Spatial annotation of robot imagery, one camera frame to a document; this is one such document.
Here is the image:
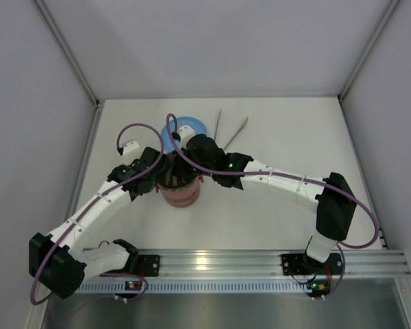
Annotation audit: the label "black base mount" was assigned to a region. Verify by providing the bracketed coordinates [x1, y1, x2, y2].
[280, 252, 344, 276]
[123, 254, 160, 278]

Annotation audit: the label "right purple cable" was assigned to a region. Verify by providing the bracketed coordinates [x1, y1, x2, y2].
[165, 113, 379, 302]

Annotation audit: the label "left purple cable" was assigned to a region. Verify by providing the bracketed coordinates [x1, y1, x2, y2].
[29, 122, 165, 305]

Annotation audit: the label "long metal tongs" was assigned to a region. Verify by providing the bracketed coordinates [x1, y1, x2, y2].
[212, 108, 249, 151]

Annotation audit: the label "grey lid with handle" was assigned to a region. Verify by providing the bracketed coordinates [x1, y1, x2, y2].
[157, 161, 203, 191]

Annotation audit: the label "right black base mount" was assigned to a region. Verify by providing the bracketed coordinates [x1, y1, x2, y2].
[280, 252, 344, 276]

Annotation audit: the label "blue plate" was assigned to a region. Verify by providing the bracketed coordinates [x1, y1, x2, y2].
[161, 117, 208, 153]

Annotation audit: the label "perforated cable duct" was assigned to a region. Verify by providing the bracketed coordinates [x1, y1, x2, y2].
[77, 279, 318, 294]

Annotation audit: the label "aluminium front rail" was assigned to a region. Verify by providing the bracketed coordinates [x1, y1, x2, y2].
[140, 249, 411, 280]

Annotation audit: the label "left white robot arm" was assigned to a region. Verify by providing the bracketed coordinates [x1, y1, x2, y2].
[29, 147, 166, 299]

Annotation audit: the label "purple cable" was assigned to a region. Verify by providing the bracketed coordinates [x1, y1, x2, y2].
[165, 113, 379, 302]
[29, 122, 165, 305]

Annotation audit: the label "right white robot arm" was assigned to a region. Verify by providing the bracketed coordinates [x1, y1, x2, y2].
[168, 126, 357, 264]

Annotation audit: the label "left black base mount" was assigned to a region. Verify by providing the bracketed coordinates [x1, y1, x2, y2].
[123, 254, 160, 278]

